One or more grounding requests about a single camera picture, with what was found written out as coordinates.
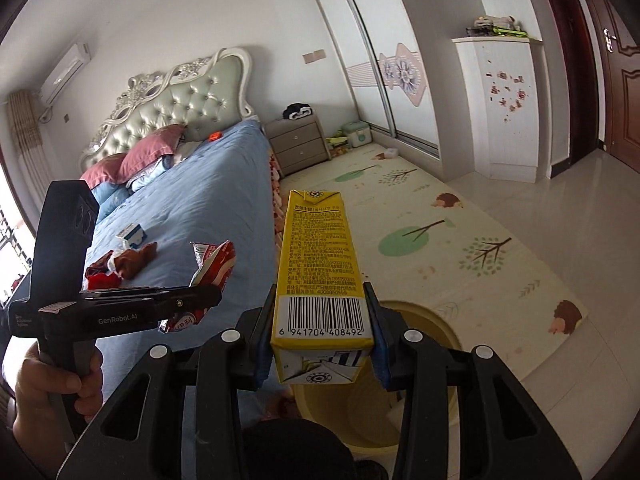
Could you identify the white air conditioner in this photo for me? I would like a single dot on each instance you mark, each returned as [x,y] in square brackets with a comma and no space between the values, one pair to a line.
[65,72]

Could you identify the person's left forearm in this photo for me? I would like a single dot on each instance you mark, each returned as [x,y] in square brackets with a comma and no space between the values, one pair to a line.
[35,447]

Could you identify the white cabinet with flower stickers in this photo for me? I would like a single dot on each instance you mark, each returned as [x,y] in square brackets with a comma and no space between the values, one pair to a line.
[505,110]

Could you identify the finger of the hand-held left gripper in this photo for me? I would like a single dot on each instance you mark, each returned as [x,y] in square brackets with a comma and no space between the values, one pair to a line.
[125,296]
[195,297]

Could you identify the person's left hand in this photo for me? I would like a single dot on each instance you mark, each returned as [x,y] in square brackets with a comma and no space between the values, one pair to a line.
[35,380]

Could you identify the light blue pillow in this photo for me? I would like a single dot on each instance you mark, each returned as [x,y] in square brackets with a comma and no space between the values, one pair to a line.
[115,195]

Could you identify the red candy bag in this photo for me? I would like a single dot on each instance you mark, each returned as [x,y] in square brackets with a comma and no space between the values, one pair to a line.
[100,275]

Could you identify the black and white cloth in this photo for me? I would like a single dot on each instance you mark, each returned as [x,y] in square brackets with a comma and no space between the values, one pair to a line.
[296,111]

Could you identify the tree print play mat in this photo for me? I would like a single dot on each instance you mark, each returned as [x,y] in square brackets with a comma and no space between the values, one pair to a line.
[425,270]

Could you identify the yellow plastic bin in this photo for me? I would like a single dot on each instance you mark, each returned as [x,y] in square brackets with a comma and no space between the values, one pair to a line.
[345,410]

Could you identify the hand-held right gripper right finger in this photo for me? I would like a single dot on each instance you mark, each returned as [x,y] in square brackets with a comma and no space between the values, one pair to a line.
[382,355]

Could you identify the green and white storage box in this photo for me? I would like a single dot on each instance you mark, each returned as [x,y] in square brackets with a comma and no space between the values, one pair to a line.
[357,135]

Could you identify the window with black railing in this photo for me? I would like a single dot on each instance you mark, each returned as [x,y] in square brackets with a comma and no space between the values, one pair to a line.
[10,240]

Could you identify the beige curtain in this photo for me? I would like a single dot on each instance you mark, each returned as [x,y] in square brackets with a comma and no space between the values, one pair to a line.
[27,150]

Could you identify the brown wooden door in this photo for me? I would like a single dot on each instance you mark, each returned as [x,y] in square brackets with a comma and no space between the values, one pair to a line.
[620,85]

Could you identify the small white box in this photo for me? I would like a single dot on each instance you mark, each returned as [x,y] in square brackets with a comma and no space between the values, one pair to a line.
[390,153]

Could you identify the grey nightstand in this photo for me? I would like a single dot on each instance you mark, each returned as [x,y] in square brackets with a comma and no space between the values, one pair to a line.
[300,145]

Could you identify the brown wrapper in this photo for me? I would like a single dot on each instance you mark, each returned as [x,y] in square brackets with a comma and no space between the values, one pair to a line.
[135,260]

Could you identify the sliding door wardrobe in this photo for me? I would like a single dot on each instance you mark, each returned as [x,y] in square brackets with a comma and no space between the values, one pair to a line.
[390,35]

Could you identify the small colourful toys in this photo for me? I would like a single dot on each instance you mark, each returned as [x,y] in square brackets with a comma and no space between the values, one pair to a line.
[337,145]

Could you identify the blue and white small carton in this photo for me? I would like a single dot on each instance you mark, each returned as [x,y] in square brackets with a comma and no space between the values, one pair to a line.
[131,236]

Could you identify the red and white snack bag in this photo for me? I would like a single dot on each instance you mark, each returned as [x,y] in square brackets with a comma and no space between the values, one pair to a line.
[212,265]

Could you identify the pink pillow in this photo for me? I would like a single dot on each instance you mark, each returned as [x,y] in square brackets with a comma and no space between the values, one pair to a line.
[155,150]
[102,172]

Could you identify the person's leg in black pants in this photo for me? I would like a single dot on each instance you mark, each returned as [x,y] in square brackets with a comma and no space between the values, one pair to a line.
[300,450]

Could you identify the toys on cabinet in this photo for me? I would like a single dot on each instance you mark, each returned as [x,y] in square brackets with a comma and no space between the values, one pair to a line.
[495,27]

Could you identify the bed with tufted headboard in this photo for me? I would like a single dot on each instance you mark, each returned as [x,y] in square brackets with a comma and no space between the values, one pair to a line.
[200,95]

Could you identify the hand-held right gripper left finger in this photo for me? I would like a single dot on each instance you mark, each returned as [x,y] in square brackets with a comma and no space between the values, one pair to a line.
[265,365]

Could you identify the yellow milk carton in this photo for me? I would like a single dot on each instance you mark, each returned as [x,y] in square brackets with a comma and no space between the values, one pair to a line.
[320,260]

